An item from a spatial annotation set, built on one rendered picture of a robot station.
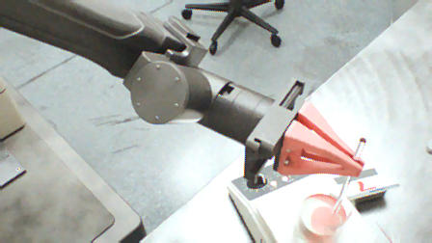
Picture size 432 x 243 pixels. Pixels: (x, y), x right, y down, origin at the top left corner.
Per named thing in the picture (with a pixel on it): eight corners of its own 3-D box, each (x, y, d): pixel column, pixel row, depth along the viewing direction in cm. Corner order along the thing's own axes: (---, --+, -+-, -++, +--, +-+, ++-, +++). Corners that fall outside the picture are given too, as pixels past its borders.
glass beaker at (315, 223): (288, 209, 57) (296, 175, 51) (336, 207, 57) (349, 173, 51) (297, 260, 53) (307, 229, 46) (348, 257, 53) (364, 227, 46)
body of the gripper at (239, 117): (310, 81, 43) (247, 56, 46) (262, 149, 38) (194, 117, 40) (302, 121, 48) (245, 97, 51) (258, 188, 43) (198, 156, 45)
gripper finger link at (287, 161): (388, 115, 40) (297, 78, 43) (361, 169, 36) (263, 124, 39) (369, 156, 45) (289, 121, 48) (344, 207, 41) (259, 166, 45)
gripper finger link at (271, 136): (381, 128, 39) (288, 91, 42) (352, 186, 35) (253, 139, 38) (363, 170, 44) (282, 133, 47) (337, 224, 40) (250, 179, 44)
